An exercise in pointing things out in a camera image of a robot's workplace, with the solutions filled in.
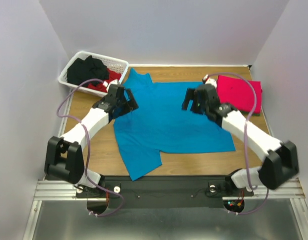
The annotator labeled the blue t shirt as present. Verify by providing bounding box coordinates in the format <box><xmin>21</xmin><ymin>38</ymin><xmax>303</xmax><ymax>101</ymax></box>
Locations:
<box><xmin>113</xmin><ymin>68</ymin><xmax>235</xmax><ymax>181</ymax></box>

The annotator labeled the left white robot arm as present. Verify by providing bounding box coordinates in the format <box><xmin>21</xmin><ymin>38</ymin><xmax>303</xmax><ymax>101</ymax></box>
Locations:
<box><xmin>44</xmin><ymin>84</ymin><xmax>138</xmax><ymax>197</ymax></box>

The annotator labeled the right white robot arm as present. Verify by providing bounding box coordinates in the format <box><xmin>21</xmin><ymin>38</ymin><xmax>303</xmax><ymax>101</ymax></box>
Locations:
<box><xmin>182</xmin><ymin>83</ymin><xmax>299</xmax><ymax>195</ymax></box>

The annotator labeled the dark red t shirt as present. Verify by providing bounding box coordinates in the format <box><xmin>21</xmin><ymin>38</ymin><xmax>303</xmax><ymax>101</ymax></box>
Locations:
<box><xmin>87</xmin><ymin>68</ymin><xmax>121</xmax><ymax>93</ymax></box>

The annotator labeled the folded pink t shirt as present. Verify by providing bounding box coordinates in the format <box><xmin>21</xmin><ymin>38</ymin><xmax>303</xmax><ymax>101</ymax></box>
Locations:
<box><xmin>216</xmin><ymin>75</ymin><xmax>254</xmax><ymax>113</ymax></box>

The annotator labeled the white plastic laundry basket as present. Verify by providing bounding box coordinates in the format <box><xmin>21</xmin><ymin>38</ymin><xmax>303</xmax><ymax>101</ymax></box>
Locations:
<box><xmin>58</xmin><ymin>51</ymin><xmax>129</xmax><ymax>97</ymax></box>

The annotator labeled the black t shirt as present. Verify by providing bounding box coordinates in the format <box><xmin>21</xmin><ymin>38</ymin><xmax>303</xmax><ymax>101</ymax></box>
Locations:
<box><xmin>67</xmin><ymin>55</ymin><xmax>110</xmax><ymax>85</ymax></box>

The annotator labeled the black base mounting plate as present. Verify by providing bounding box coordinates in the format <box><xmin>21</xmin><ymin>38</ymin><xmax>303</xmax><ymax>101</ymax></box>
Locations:
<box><xmin>76</xmin><ymin>175</ymin><xmax>253</xmax><ymax>210</ymax></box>

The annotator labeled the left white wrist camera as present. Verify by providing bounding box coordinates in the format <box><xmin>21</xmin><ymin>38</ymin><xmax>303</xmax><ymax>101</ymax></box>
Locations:
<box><xmin>103</xmin><ymin>79</ymin><xmax>119</xmax><ymax>92</ymax></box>

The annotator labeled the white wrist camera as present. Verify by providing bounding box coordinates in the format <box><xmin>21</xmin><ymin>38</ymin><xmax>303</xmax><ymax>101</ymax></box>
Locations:
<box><xmin>202</xmin><ymin>74</ymin><xmax>217</xmax><ymax>88</ymax></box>
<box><xmin>103</xmin><ymin>79</ymin><xmax>119</xmax><ymax>92</ymax></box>

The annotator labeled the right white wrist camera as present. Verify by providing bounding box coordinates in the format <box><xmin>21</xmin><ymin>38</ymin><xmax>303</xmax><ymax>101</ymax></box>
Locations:
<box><xmin>202</xmin><ymin>74</ymin><xmax>217</xmax><ymax>88</ymax></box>

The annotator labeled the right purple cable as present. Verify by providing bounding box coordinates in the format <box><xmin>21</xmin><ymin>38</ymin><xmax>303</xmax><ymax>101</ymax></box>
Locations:
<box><xmin>206</xmin><ymin>72</ymin><xmax>270</xmax><ymax>216</ymax></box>

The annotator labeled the purple cable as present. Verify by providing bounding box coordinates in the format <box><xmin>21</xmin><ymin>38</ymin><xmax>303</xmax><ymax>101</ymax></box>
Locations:
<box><xmin>206</xmin><ymin>72</ymin><xmax>270</xmax><ymax>216</ymax></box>
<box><xmin>56</xmin><ymin>78</ymin><xmax>125</xmax><ymax>218</ymax></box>

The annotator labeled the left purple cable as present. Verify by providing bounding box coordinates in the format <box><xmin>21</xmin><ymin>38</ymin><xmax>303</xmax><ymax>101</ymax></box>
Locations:
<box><xmin>56</xmin><ymin>78</ymin><xmax>125</xmax><ymax>218</ymax></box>

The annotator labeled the aluminium extrusion frame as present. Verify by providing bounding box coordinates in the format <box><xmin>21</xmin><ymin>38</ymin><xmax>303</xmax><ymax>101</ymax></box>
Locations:
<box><xmin>23</xmin><ymin>89</ymin><xmax>77</xmax><ymax>240</ymax></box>

